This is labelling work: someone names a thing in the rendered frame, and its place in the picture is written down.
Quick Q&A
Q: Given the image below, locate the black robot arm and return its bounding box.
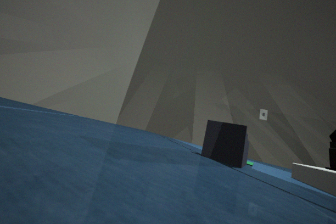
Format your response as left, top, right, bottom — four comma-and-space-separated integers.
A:
325, 130, 336, 171

